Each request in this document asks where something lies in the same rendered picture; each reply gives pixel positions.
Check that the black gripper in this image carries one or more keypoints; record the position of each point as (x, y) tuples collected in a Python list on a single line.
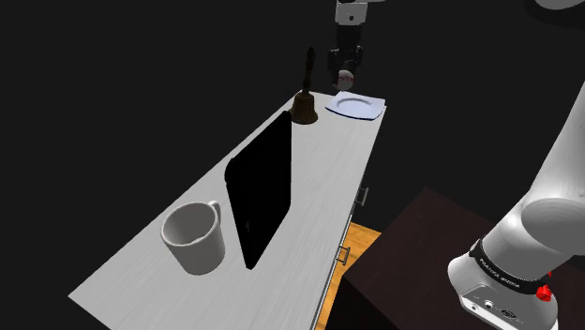
[(346, 48)]

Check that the white baseball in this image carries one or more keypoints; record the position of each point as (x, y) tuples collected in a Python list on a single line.
[(345, 79)]

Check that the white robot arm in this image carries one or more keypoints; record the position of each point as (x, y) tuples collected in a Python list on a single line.
[(544, 228)]

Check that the white square plate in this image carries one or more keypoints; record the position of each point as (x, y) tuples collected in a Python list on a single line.
[(355, 105)]

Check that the brown hand bell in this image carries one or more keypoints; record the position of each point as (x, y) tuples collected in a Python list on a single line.
[(305, 106)]

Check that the white chest of drawers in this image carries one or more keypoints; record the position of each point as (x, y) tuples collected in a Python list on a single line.
[(315, 182)]

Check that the black tablet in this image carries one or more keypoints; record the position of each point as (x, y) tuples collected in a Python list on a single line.
[(260, 192)]

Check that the dark robot stand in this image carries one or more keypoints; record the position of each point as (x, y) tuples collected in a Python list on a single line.
[(411, 256)]

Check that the white mug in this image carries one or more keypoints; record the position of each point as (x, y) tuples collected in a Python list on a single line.
[(194, 240)]

